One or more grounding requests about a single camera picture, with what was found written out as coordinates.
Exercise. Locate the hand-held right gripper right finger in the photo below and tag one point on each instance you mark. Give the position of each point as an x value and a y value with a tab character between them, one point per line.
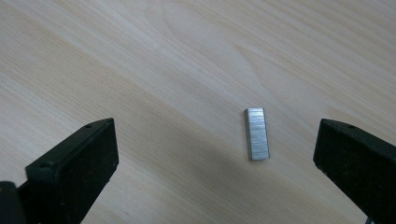
358	161

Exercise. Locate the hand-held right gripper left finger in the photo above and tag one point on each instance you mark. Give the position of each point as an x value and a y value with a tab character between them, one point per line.
71	174

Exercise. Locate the silver staple strip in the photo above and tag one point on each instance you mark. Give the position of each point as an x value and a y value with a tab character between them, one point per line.
257	135

